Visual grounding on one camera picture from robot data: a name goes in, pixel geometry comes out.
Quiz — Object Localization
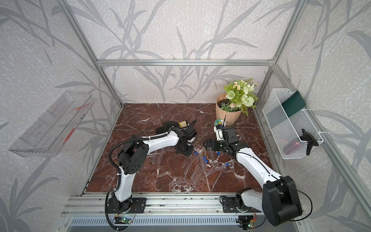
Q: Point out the white wire mesh basket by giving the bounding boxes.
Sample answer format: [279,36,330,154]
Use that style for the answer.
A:
[263,89,324,160]

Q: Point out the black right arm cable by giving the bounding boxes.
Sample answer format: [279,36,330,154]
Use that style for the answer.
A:
[237,151,314,222]

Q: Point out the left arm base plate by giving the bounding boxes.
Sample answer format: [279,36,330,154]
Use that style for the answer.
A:
[105,197,147,214]

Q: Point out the dark green card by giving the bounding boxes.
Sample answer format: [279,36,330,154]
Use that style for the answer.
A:
[282,91,306,118]

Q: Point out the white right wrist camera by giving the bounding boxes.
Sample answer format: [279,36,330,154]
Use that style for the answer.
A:
[214,124,224,141]

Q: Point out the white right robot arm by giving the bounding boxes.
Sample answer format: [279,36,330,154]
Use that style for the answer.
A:
[204,125,303,226]

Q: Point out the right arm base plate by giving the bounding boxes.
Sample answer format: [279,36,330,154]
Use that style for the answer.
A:
[219,196,261,213]

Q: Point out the green round tape tin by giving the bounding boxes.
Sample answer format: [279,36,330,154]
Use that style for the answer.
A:
[214,119,225,129]

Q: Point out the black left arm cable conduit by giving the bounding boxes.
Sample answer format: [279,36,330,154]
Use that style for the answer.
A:
[108,131,172,175]

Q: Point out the aluminium front rail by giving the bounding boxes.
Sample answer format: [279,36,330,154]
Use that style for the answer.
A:
[61,192,235,217]

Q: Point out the clear acrylic wall shelf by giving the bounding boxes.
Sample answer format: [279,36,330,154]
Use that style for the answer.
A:
[9,91,95,158]

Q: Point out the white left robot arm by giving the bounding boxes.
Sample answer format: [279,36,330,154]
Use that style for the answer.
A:
[109,120,197,203]

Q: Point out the green white artificial flowers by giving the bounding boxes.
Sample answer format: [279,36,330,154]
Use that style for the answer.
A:
[221,79,258,117]

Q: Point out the beige flower pot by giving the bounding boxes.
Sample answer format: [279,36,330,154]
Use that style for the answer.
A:
[215,93,241,126]

